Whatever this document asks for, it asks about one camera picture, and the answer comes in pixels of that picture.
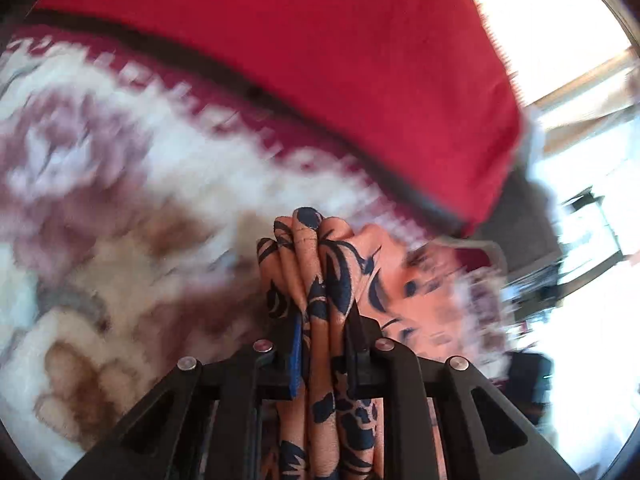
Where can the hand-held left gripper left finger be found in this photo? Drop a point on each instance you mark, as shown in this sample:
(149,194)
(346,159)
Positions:
(296,360)

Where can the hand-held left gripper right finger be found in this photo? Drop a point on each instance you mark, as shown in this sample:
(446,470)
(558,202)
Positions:
(353,360)

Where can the orange floral garment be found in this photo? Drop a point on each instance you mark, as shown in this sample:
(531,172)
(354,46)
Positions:
(340,280)

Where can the dark sofa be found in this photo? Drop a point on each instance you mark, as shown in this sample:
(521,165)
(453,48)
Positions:
(520,210)

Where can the floral plush blanket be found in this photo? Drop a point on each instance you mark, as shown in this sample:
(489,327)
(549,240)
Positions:
(125,185)

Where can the black metal rack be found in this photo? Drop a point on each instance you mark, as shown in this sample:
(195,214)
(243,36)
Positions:
(590,245)

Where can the red cloth cover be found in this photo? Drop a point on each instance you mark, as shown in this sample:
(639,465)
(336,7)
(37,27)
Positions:
(300,45)

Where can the wooden window frame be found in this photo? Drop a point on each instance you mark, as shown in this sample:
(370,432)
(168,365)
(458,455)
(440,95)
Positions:
(580,85)

